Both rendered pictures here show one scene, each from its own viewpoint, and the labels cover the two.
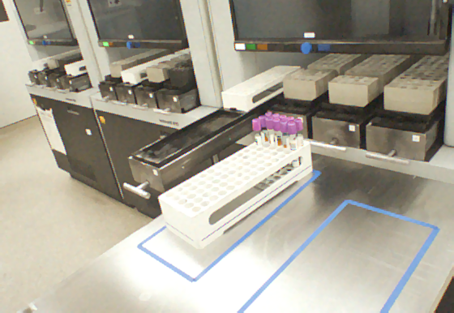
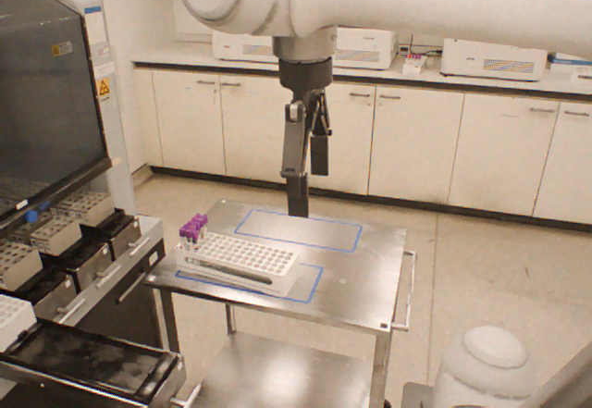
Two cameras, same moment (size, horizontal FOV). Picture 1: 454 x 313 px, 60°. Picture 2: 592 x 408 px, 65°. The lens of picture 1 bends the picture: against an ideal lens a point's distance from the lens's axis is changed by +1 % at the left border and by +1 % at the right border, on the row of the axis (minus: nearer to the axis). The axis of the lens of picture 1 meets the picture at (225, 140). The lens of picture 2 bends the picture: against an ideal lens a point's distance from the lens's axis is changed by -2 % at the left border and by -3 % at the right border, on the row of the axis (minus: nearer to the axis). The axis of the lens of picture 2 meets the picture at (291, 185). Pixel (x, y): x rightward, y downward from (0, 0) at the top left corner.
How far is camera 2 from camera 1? 137 cm
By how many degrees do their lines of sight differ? 104
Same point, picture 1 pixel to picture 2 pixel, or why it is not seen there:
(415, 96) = (104, 205)
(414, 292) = not seen: hidden behind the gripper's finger
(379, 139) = (120, 243)
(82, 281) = (350, 313)
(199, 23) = not seen: outside the picture
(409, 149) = (134, 234)
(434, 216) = (243, 210)
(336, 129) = (95, 262)
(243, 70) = not seen: outside the picture
